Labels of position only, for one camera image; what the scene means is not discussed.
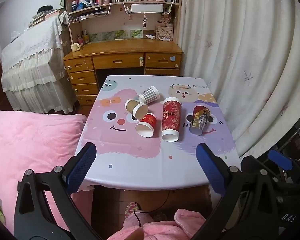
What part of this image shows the pink blanket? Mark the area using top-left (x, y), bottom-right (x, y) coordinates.
top-left (0, 110), bottom-right (94, 233)

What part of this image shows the dark printed paper cup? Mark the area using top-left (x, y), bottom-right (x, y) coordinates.
top-left (189, 105), bottom-right (211, 135)

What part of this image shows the small red paper cup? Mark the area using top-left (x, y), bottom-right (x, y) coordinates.
top-left (135, 113), bottom-right (157, 138)

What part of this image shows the patterned cardboard box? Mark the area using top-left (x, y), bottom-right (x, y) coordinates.
top-left (155, 26), bottom-right (174, 41)

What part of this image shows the pink fleece robe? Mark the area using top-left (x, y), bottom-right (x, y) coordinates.
top-left (107, 209), bottom-right (207, 240)

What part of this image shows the black cable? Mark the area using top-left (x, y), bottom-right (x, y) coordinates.
top-left (134, 190), bottom-right (171, 228)

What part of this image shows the wooden desk with drawers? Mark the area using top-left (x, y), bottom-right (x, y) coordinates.
top-left (63, 39), bottom-right (183, 105)

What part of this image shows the metal rack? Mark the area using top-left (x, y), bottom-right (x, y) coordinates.
top-left (284, 112), bottom-right (300, 162)

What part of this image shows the cartoon printed tablecloth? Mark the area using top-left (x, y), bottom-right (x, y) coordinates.
top-left (75, 75), bottom-right (241, 192)

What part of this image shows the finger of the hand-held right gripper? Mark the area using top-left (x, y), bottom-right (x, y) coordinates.
top-left (241, 155), bottom-right (268, 172)
top-left (267, 149), bottom-right (300, 173)

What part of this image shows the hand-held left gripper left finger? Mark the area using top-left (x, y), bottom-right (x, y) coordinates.
top-left (14, 142), bottom-right (100, 240)

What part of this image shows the lace covered piano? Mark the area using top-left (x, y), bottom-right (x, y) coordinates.
top-left (1, 15), bottom-right (78, 114)

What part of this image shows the brown paper cup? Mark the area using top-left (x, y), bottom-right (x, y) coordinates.
top-left (124, 99), bottom-right (149, 120)

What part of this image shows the white floral curtain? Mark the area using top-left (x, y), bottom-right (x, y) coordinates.
top-left (177, 0), bottom-right (300, 158)

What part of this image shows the stack of books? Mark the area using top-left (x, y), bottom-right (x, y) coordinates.
top-left (28, 8), bottom-right (66, 28)

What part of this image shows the checkered paper cup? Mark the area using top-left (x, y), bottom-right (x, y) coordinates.
top-left (137, 86), bottom-right (160, 105)

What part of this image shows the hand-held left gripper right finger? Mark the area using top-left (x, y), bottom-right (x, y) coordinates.
top-left (190, 142), bottom-right (278, 240)

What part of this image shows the tall red paper cup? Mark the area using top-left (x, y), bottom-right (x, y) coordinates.
top-left (161, 97), bottom-right (182, 142)

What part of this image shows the pink knitted slipper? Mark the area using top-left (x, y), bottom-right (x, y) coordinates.
top-left (125, 202), bottom-right (142, 220)

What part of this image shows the wooden bookshelf hutch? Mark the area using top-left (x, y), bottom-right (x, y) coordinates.
top-left (65, 0), bottom-right (183, 43)

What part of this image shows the white storage basket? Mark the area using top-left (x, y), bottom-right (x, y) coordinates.
top-left (130, 4), bottom-right (164, 13)

